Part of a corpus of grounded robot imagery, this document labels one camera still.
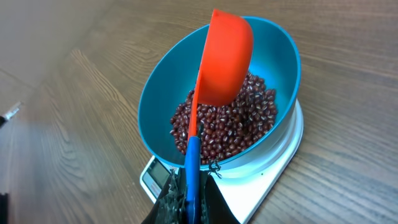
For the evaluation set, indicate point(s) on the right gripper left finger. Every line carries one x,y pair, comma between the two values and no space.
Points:
171,205

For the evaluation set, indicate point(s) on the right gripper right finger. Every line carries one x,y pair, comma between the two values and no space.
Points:
214,209

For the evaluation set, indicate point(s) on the red scoop with blue handle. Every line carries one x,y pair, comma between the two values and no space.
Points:
224,64

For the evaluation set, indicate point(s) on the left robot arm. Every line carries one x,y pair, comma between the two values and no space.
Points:
4,208

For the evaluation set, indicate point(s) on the white digital kitchen scale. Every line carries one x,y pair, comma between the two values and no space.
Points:
243,187

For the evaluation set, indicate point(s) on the red beans in bowl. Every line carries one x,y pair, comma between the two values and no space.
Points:
225,131

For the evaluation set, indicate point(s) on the blue bowl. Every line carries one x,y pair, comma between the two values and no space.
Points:
275,58

